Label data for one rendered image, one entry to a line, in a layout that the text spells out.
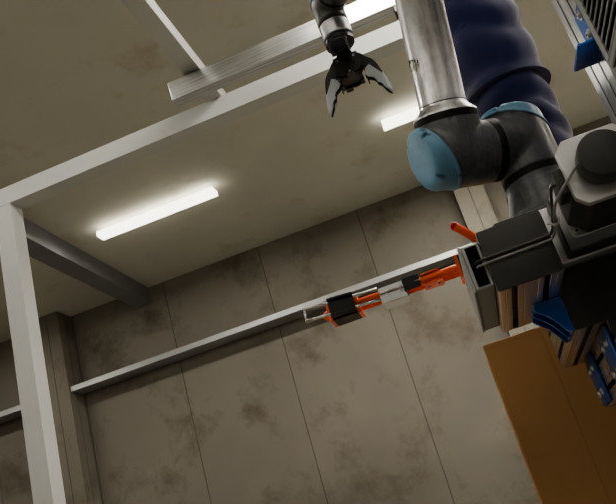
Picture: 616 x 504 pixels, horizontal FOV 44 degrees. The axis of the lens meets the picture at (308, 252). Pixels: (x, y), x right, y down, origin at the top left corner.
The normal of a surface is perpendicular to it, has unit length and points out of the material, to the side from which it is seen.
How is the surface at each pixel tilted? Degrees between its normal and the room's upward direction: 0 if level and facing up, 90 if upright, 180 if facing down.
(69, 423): 90
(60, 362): 90
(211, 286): 90
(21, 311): 90
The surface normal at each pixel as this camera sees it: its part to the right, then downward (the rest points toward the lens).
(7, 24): 0.27, 0.89
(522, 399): -0.27, -0.29
